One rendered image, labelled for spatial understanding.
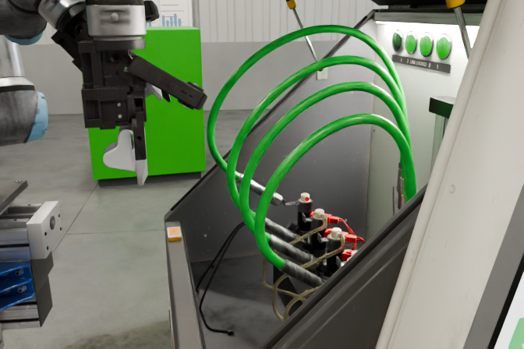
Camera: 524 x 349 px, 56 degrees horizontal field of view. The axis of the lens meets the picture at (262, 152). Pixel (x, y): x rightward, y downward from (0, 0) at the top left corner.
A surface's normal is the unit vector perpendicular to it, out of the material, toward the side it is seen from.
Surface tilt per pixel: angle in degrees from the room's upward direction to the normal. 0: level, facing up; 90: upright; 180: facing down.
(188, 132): 90
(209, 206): 90
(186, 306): 0
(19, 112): 75
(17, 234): 90
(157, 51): 90
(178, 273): 0
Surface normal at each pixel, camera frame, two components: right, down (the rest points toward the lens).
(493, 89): -0.95, -0.16
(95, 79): 0.23, 0.27
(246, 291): 0.00, -0.96
